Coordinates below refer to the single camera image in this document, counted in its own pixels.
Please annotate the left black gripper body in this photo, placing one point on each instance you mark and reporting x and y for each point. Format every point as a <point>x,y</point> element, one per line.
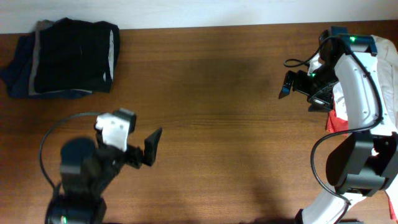
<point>132,153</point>

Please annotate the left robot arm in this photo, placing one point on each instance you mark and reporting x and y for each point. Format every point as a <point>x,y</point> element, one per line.
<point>88,166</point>

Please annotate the navy folded garment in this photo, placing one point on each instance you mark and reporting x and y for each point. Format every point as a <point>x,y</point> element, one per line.
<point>16,75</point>

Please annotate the red cloth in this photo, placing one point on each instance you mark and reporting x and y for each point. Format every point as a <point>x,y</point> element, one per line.
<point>335,124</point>

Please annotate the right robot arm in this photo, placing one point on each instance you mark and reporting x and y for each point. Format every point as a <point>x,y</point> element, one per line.
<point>366,161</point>

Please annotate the grey folded trousers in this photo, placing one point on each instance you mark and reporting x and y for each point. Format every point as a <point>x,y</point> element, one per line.
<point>35,62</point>

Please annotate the black shorts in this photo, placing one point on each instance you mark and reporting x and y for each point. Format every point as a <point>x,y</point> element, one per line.
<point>73,57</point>

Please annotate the white crumpled garment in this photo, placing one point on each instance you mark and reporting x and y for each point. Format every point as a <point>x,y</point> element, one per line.
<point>387,76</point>

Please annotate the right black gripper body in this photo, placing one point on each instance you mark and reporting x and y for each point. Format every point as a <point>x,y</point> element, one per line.
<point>316,88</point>

